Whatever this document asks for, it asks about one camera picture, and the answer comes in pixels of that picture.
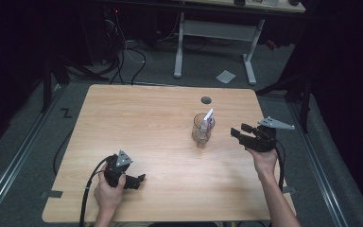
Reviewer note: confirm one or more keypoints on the small red object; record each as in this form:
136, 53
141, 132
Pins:
271, 44

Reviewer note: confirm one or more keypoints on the grey tape strip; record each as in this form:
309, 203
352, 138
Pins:
54, 194
290, 189

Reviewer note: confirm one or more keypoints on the dark round table grommet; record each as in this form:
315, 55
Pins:
206, 100

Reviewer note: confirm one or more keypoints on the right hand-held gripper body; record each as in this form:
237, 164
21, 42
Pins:
264, 138

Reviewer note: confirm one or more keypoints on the desk with white legs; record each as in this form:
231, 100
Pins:
216, 31

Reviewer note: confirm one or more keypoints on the white toothpaste tube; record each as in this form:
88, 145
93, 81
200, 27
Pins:
208, 119

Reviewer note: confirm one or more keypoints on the person's right hand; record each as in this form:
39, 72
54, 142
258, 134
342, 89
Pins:
264, 162

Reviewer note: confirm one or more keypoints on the grey paper sheet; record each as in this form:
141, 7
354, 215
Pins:
225, 77

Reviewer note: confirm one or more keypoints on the clear glass cup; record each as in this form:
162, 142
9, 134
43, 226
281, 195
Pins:
201, 137

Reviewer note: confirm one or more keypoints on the black metal stand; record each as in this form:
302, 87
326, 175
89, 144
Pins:
46, 88
305, 104

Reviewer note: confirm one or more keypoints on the person's left hand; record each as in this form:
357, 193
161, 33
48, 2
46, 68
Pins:
109, 196

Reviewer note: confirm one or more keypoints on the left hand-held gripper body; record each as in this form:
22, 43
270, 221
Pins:
115, 171

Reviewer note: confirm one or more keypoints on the metal floor rail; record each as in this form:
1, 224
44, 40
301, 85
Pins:
321, 170
15, 160

